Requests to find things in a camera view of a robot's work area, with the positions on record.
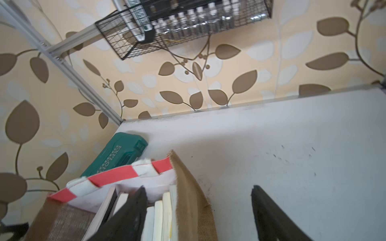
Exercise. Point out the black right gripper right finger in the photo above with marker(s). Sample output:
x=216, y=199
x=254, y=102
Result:
x=272, y=223

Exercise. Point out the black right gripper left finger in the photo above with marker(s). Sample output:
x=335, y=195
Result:
x=127, y=224

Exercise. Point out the navy book with yellow label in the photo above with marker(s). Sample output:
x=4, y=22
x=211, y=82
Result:
x=167, y=216

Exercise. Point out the red and burlap canvas bag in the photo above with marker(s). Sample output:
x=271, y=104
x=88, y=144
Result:
x=67, y=214

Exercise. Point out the green plastic tool case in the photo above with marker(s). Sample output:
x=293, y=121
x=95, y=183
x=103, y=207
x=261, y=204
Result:
x=122, y=149

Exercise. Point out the socket wrench set in basket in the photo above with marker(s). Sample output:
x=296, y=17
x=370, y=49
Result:
x=145, y=19

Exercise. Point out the black wire basket back wall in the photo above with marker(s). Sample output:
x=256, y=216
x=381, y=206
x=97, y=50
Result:
x=112, y=29

